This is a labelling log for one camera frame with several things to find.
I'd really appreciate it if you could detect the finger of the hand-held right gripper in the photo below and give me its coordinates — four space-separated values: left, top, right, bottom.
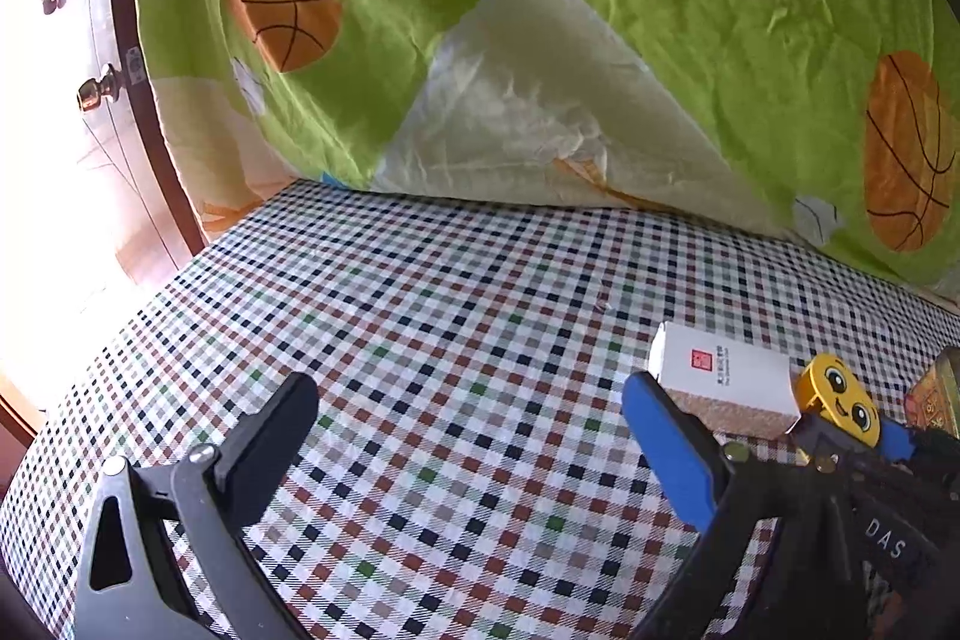
874 415 960 461
787 419 848 472

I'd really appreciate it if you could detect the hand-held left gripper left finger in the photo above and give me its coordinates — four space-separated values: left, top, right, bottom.
56 372 320 640

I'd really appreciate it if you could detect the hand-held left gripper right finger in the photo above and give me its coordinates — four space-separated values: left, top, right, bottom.
622 374 871 640

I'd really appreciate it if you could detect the gold tin box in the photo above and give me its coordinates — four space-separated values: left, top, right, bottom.
904 346 960 442

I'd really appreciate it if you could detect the yellow smiley toy block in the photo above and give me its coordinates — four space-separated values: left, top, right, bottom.
795 353 882 450

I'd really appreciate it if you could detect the white box with speckled side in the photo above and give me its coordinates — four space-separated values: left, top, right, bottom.
646 321 802 438

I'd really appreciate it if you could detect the checked tablecloth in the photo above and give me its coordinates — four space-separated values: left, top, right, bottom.
0 179 960 640

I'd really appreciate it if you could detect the wooden door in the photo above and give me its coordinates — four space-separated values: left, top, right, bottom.
0 0 207 446

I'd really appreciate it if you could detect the brass door knob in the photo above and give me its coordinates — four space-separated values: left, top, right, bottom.
77 62 123 112

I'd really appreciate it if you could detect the basketball printed blanket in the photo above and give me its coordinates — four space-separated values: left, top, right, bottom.
120 0 960 311

